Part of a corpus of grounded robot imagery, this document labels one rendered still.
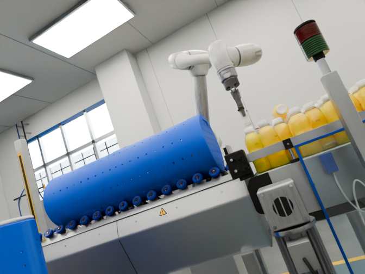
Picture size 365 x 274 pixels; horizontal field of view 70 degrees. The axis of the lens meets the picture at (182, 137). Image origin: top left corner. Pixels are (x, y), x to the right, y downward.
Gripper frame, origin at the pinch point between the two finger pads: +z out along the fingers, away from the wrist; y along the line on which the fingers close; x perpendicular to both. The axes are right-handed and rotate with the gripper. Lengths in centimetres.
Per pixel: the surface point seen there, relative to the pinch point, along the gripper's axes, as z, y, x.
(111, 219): 23, 21, -71
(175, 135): -1.0, 22.0, -28.8
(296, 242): 44, 48, 1
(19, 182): -104, -284, -472
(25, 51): -225, -135, -238
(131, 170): 6, 24, -53
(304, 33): -8, 48, 25
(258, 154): 18.5, 30.4, 0.1
